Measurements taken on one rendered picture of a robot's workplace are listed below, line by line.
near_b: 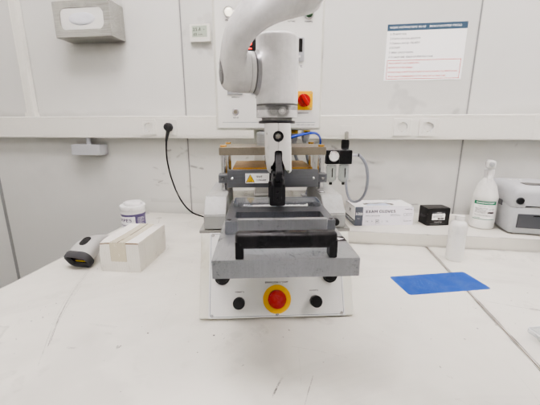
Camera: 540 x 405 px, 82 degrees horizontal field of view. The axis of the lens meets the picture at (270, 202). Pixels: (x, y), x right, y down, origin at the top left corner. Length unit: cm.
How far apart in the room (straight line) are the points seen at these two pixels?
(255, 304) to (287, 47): 52
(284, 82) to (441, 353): 58
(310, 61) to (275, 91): 43
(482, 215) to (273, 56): 100
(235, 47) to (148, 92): 107
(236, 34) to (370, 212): 85
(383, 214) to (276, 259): 83
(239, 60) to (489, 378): 68
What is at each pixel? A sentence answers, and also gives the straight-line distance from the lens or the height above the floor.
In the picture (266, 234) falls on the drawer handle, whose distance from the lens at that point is 45.
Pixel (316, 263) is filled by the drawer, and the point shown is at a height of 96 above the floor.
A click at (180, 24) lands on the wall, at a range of 160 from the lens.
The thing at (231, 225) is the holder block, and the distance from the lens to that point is 56.
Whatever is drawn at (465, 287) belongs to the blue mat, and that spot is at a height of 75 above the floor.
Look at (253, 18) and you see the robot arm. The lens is 56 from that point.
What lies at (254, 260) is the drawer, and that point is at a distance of 46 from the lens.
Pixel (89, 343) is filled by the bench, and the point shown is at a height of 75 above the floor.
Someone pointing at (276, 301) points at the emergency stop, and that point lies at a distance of 71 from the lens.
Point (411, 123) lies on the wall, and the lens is 141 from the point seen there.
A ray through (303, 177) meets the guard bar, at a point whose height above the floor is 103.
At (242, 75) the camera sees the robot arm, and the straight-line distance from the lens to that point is 61.
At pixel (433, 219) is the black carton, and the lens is 133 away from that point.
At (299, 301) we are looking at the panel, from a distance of 72.
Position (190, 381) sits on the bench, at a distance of 61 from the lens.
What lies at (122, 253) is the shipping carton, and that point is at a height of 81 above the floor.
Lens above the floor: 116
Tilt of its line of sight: 13 degrees down
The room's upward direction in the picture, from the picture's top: straight up
